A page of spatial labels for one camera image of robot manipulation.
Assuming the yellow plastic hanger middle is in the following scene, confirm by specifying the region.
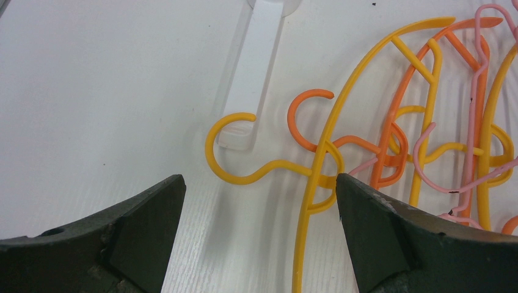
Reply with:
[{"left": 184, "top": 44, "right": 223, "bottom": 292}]
[{"left": 395, "top": 41, "right": 517, "bottom": 230}]

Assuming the yellow plastic hanger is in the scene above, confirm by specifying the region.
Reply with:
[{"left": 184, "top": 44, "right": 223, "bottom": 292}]
[
  {"left": 395, "top": 41, "right": 517, "bottom": 230},
  {"left": 205, "top": 16, "right": 455, "bottom": 292}
]

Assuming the orange plastic hanger left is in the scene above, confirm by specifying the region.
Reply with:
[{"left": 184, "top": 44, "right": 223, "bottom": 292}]
[{"left": 287, "top": 17, "right": 514, "bottom": 229}]

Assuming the white rack foot left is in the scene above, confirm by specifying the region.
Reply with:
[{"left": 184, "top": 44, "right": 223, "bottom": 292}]
[{"left": 217, "top": 1, "right": 301, "bottom": 151}]

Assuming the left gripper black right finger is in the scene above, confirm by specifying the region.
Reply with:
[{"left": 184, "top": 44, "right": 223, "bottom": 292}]
[{"left": 336, "top": 173, "right": 517, "bottom": 292}]

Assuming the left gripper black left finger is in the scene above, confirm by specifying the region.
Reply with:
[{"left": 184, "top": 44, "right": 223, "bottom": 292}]
[{"left": 1, "top": 175, "right": 186, "bottom": 292}]

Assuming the orange plastic hanger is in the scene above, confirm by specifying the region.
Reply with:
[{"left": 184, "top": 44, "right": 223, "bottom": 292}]
[
  {"left": 502, "top": 215, "right": 518, "bottom": 235},
  {"left": 287, "top": 17, "right": 514, "bottom": 229}
]

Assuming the orange plastic hanger right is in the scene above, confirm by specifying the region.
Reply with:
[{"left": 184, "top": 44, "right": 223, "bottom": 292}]
[{"left": 502, "top": 215, "right": 518, "bottom": 235}]

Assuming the yellow plastic hanger leftmost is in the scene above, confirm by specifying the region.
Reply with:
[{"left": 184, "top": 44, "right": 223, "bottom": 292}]
[{"left": 205, "top": 16, "right": 455, "bottom": 292}]

